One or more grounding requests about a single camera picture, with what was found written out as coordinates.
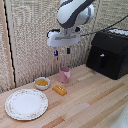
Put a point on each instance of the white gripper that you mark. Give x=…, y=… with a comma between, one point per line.
x=63, y=38

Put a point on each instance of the golden bread piece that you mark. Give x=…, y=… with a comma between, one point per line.
x=59, y=90

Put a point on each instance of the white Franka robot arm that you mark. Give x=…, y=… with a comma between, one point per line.
x=73, y=12

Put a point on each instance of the white floral rim plate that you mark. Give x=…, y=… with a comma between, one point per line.
x=26, y=104

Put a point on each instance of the pink cup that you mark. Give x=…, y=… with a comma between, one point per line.
x=64, y=74

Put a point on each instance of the white bowl with yellow food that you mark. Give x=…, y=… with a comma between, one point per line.
x=42, y=83

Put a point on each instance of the black box appliance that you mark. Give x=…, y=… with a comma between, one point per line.
x=110, y=55

